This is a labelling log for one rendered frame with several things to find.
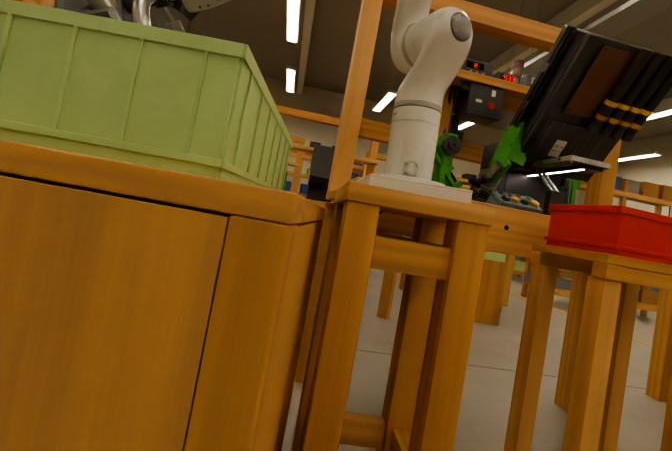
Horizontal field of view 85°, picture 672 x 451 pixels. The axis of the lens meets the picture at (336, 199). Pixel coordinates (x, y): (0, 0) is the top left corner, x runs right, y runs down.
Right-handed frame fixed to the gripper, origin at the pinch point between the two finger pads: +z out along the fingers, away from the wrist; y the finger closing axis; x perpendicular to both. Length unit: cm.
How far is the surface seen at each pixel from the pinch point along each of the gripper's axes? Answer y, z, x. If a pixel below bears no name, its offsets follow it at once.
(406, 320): -82, -42, 37
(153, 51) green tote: -0.2, -13.6, 42.8
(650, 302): -605, -477, -227
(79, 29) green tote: 3.4, -5.2, 40.6
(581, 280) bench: -168, -141, -20
